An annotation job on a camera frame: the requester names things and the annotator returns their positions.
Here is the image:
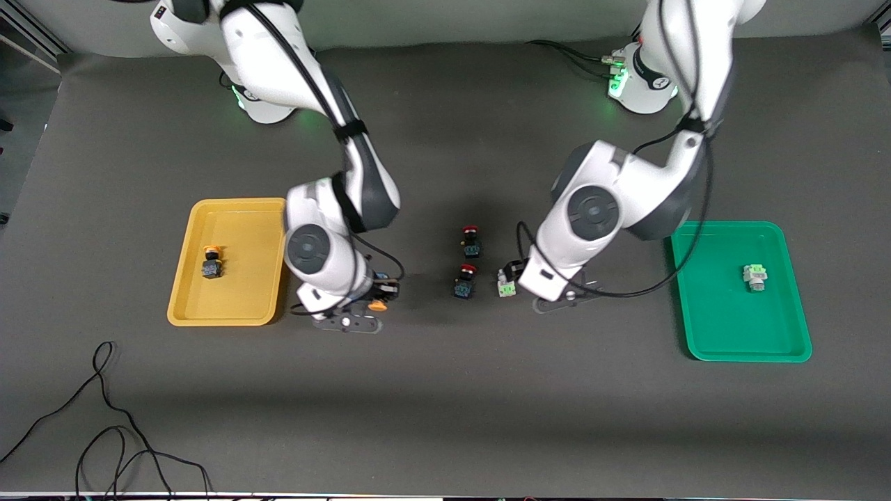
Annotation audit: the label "yellow plastic tray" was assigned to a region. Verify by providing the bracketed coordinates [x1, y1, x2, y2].
[167, 198, 292, 326]

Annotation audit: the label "green plastic tray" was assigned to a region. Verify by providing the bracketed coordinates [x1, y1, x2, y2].
[670, 221, 813, 363]

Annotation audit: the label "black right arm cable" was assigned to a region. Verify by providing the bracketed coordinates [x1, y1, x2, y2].
[230, 0, 406, 317]

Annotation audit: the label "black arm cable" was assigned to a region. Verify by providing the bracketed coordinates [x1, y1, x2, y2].
[230, 0, 406, 317]
[515, 0, 718, 299]

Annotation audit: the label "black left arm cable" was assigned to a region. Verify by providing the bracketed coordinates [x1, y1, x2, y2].
[515, 0, 718, 299]

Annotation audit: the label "black left base cables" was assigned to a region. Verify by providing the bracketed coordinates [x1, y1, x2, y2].
[526, 38, 627, 79]

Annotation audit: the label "thin black loose cable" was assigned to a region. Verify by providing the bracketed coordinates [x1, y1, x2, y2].
[75, 426, 213, 501]
[0, 341, 175, 501]

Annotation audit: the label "aluminium frame rail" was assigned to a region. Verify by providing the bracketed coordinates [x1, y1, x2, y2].
[0, 14, 70, 74]

